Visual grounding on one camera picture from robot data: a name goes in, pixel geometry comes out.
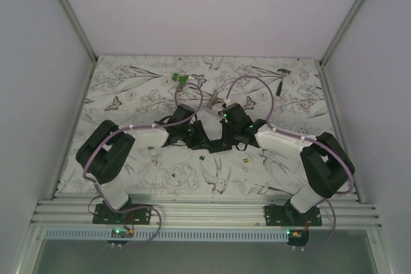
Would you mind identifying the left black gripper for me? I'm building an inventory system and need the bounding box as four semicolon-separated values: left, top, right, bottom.
179;121;213;151

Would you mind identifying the black fuse box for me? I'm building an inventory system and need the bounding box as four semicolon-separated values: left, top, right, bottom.
205;140;232;153

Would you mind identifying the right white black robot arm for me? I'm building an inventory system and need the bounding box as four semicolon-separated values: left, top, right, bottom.
217;103;355;226

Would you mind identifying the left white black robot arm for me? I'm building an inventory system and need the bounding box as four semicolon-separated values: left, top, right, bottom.
76;104;212;224

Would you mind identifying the silver clip with blue knob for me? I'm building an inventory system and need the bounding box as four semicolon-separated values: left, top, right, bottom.
205;90;224;118

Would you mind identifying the green circuit board connector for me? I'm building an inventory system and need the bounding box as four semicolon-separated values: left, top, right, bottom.
171;73;194;92

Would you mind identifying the floral printed table mat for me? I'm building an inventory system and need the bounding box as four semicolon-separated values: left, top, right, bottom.
60;56;333;195

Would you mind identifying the small black hammer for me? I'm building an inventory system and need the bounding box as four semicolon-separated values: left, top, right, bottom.
276;69;291;97

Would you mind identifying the right controller board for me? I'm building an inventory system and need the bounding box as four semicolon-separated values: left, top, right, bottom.
287;230;310;247

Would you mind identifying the controller board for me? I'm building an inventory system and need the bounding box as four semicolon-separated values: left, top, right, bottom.
107;228;134;247
287;230;310;247

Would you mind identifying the left controller board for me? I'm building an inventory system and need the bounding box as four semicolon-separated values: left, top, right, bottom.
107;228;134;247

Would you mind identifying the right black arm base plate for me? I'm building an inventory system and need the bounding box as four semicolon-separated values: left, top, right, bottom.
264;204;322;227

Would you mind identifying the slotted grey cable duct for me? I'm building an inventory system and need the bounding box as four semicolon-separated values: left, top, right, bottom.
44;227;288;243

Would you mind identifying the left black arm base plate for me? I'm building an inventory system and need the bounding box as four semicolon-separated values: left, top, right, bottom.
92;203;152;225

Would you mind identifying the aluminium mounting rail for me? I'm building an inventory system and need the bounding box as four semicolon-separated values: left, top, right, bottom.
31;194;382;230

